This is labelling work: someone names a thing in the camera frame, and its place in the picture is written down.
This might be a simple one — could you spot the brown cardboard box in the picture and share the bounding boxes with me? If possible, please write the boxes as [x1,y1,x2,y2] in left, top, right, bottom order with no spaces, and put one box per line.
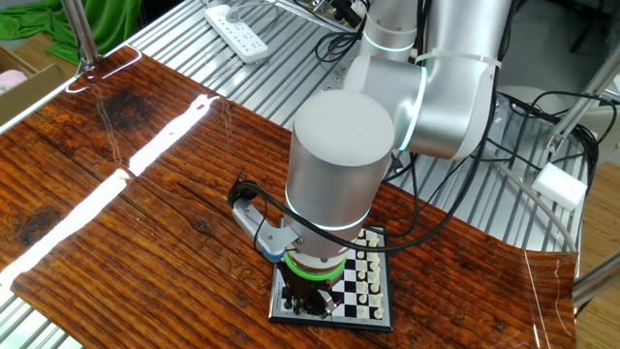
[0,45,68,128]

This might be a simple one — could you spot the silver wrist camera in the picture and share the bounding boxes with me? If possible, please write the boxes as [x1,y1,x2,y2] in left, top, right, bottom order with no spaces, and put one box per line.
[231,181,302,263]

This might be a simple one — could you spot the aluminium frame post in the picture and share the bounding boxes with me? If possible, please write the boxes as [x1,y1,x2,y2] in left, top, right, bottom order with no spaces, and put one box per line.
[60,0,104,75]
[545,42,620,154]
[571,249,620,309]

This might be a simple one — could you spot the wood grain table mat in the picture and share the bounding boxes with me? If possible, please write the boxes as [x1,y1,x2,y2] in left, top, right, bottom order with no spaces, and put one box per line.
[0,44,581,349]

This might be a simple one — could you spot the bright green cloth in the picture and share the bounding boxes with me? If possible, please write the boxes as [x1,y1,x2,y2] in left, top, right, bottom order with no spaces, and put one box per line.
[0,0,143,67]

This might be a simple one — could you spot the white power strip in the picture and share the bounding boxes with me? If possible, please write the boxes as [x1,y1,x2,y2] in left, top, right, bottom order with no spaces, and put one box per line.
[203,4,269,65]

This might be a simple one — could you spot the clear plastic sheet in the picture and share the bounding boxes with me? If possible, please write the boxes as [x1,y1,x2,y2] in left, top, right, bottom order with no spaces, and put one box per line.
[496,91,539,146]

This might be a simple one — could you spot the pink soft item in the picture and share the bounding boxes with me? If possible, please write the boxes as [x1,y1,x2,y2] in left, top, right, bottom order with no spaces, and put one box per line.
[0,69,29,96]

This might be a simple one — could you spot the white adapter block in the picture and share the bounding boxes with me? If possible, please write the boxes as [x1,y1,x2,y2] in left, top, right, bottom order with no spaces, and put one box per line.
[530,161,589,211]

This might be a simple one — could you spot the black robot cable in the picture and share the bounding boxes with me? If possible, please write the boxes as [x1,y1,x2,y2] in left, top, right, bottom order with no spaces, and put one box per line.
[227,0,519,256]

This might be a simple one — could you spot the black base connector plug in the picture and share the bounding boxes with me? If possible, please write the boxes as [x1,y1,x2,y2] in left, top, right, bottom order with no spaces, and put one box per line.
[330,0,365,29]

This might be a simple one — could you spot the black cable bundle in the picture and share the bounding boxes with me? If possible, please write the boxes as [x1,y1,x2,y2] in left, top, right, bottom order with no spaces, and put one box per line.
[503,89,619,195]

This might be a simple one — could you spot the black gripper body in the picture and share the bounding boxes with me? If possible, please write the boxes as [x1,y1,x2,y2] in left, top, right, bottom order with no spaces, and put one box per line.
[281,270,344,302]

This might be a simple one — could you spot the silver robot mounting plate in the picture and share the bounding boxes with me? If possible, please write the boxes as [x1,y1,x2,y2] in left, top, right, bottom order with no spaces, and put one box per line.
[317,57,362,94]

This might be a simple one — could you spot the grey hose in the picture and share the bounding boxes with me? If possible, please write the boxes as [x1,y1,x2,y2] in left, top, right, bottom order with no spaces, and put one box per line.
[483,149,578,253]

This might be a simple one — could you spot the black white magnetic chessboard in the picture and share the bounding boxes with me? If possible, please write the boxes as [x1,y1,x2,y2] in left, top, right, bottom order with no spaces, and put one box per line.
[267,225,394,333]

